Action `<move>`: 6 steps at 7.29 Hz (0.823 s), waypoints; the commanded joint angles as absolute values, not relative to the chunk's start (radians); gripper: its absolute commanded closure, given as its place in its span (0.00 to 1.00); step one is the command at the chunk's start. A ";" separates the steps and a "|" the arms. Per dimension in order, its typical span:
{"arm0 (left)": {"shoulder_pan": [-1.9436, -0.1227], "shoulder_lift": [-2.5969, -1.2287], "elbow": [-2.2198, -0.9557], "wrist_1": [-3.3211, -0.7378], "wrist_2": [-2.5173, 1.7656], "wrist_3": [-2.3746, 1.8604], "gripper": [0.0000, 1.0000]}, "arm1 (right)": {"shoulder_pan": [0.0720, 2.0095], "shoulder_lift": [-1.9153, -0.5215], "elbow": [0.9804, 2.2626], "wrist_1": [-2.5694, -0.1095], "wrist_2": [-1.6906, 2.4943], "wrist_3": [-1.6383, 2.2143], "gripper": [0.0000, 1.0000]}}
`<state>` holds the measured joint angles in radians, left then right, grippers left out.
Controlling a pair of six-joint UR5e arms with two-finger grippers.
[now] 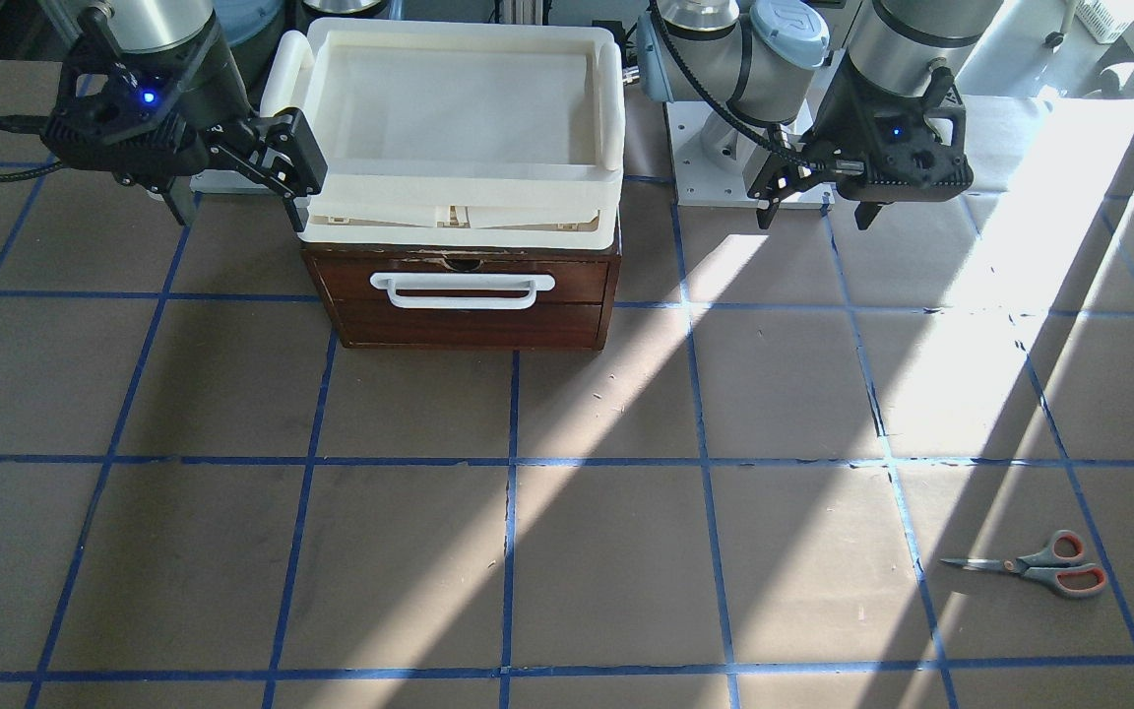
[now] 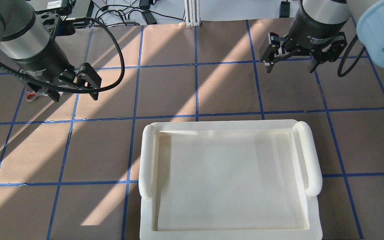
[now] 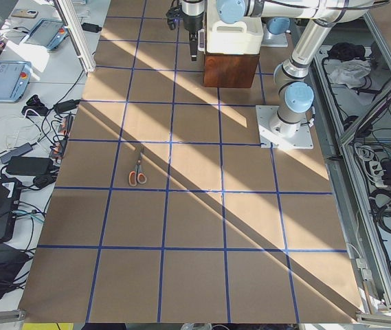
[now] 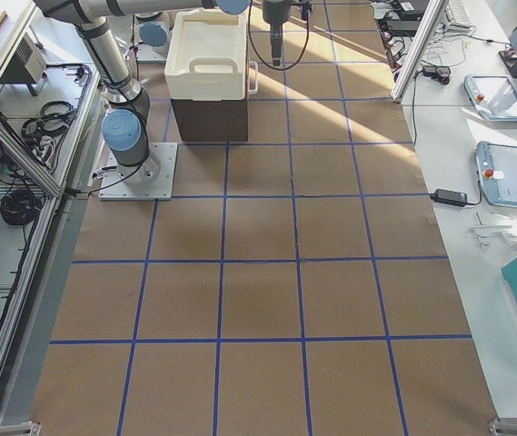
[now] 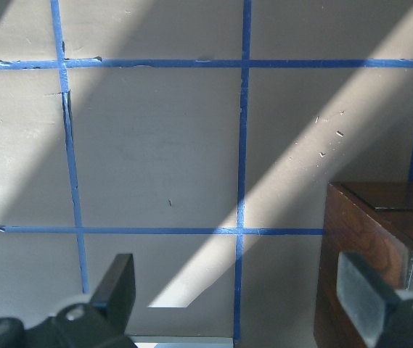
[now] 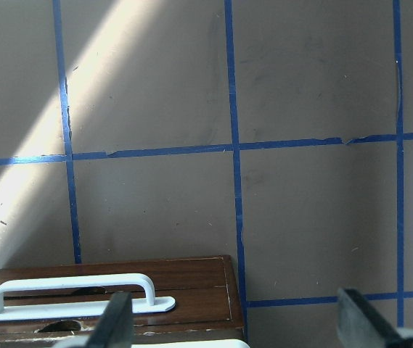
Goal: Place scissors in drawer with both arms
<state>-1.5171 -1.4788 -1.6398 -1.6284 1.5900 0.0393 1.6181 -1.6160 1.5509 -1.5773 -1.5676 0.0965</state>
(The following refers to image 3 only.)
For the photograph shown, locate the black gripper drawer arm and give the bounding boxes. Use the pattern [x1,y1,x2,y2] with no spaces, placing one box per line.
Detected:
[182,12,203,62]

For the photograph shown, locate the brown wooden drawer cabinet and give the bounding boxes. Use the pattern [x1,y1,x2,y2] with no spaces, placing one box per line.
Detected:
[203,53,260,88]

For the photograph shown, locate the orange grey handled scissors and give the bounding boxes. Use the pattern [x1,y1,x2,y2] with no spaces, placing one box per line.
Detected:
[128,148,147,187]

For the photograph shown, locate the white plastic tray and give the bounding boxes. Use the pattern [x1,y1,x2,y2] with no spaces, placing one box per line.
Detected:
[207,17,263,55]

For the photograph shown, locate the black small power adapter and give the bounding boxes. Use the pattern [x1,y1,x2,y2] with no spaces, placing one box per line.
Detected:
[81,22,102,33]

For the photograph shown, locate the blue teach pendant upper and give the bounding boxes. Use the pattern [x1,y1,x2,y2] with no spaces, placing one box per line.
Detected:
[21,19,68,52]

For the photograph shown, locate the blue teach pendant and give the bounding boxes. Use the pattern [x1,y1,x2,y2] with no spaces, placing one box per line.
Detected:
[0,60,32,103]
[21,19,68,52]

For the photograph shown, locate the black cloth bundle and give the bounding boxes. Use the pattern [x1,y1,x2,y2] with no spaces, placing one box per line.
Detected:
[327,42,366,61]

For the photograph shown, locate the black power strip orange switches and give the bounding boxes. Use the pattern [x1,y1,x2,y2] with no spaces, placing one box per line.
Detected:
[49,113,74,162]

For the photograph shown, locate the white crumpled cloth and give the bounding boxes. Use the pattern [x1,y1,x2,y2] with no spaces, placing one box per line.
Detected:
[328,60,371,89]

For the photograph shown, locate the brown paper table cover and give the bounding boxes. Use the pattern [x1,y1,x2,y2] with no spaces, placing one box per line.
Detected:
[20,1,361,323]

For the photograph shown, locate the blue teach pendant lower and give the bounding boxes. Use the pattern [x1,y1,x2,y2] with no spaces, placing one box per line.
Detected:
[0,60,32,103]

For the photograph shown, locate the black power adapter brick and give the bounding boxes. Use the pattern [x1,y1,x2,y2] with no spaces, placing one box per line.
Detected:
[5,156,54,176]

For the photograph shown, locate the white power strip in cabinet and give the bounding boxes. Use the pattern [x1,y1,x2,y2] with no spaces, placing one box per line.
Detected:
[368,160,387,188]

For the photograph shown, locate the aluminium frame post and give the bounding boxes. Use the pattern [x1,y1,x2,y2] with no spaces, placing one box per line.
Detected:
[54,0,96,72]

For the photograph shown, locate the white coiled cable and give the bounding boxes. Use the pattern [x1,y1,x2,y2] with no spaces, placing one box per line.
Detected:
[0,115,42,149]

